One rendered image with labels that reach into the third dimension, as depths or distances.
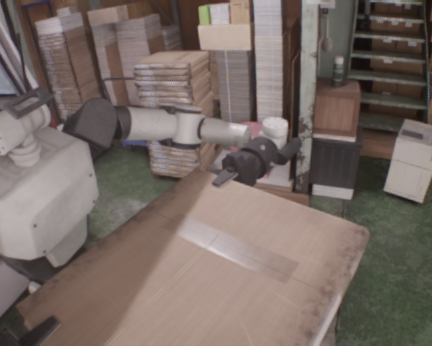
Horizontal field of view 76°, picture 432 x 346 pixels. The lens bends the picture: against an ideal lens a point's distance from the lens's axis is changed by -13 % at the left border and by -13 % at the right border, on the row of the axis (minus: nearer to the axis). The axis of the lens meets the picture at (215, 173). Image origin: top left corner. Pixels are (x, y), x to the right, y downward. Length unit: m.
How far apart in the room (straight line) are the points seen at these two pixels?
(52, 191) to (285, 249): 0.43
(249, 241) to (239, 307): 0.13
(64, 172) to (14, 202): 0.12
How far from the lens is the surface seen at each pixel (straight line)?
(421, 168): 2.56
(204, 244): 0.55
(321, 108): 2.27
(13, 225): 0.60
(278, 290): 0.48
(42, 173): 0.62
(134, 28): 4.14
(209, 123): 0.90
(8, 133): 0.57
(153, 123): 0.85
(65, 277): 0.57
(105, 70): 4.26
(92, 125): 0.75
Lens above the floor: 1.59
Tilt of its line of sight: 34 degrees down
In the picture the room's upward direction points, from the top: 6 degrees counter-clockwise
